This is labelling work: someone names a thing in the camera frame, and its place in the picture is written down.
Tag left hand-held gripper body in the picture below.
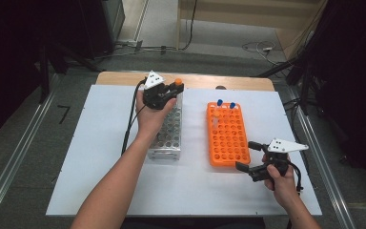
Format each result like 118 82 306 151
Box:
142 70 176 111

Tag black metal stand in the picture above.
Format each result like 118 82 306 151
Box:
255 47 320 116
36 41 104 104

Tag white board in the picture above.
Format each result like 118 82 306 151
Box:
46 84 322 218

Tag wooden table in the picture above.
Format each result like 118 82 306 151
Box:
94 71 275 93

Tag orange plastic test tube rack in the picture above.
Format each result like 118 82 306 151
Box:
206 101 252 168

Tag left hand-held gripper black cable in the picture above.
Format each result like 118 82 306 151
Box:
120 79 148 156

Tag metal floor rail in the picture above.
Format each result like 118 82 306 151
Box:
0 73 62 229
284 85 357 229

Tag person's left hand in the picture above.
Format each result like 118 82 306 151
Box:
134 89 177 138

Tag hand-held gripper black cable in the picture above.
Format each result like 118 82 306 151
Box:
287 161 305 194
120 79 148 156

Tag silver metal test tube rack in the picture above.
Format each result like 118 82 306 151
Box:
147 92 184 160

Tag grey floor cables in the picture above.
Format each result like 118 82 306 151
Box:
93 38 179 61

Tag dark cabinet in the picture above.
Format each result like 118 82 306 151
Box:
75 0 127 61

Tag white coiled cable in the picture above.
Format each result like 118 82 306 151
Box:
241 40 282 67

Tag right hand-held gripper black cable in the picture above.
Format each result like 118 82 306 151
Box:
287 161 305 194

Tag person's right hand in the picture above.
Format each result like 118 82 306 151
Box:
261 153 300 208

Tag person's dark clothing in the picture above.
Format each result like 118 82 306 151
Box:
120 217 266 229

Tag black hanging cable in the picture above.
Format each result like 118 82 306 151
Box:
180 0 199 52

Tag black floor cables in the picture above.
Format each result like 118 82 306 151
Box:
281 96 304 133

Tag black curtain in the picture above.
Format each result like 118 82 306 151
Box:
311 0 366 195
0 0 89 151

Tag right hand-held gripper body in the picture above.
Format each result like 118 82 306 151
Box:
249 137 310 183

